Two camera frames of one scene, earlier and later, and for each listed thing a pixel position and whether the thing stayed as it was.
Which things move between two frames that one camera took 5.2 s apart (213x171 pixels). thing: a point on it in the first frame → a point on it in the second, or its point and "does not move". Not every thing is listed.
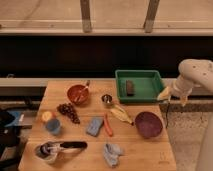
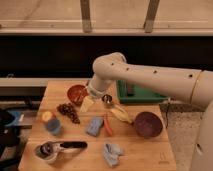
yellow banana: (120, 112) does not move
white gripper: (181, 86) → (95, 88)
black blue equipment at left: (12, 142) does not move
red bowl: (78, 94) does not move
